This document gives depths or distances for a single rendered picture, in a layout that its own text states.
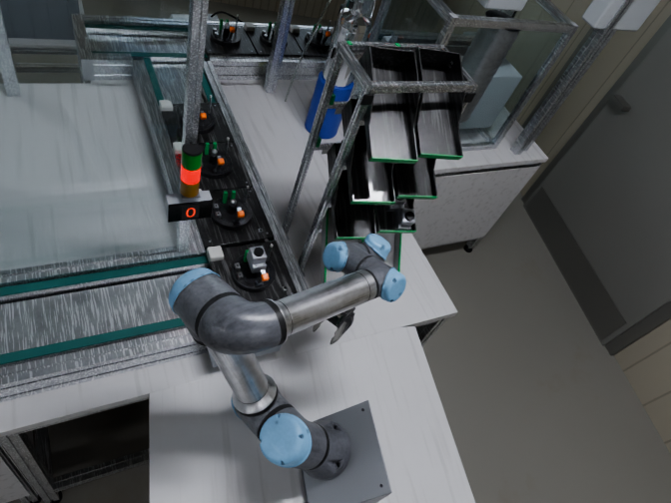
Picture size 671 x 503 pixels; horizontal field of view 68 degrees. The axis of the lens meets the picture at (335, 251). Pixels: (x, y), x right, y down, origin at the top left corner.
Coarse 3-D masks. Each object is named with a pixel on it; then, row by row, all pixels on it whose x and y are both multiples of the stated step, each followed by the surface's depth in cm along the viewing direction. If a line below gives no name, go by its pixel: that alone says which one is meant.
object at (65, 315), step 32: (160, 256) 157; (0, 288) 138; (32, 288) 141; (64, 288) 145; (96, 288) 149; (128, 288) 152; (160, 288) 155; (0, 320) 136; (32, 320) 138; (64, 320) 141; (96, 320) 143; (128, 320) 146; (160, 320) 149; (0, 352) 131; (32, 352) 130; (64, 352) 133
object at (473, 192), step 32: (512, 128) 284; (448, 160) 248; (480, 160) 256; (512, 160) 264; (544, 160) 275; (448, 192) 263; (480, 192) 276; (512, 192) 291; (416, 224) 277; (448, 224) 292; (480, 224) 309
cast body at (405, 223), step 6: (396, 210) 159; (402, 210) 155; (408, 210) 156; (396, 216) 158; (402, 216) 155; (408, 216) 154; (414, 216) 156; (396, 222) 158; (402, 222) 154; (408, 222) 155; (414, 222) 155; (396, 228) 158; (402, 228) 157; (408, 228) 158
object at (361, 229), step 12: (336, 144) 150; (336, 156) 149; (336, 192) 148; (336, 204) 153; (348, 204) 155; (336, 216) 152; (348, 216) 154; (360, 216) 155; (372, 216) 155; (336, 228) 149; (348, 228) 153; (360, 228) 154; (372, 228) 155
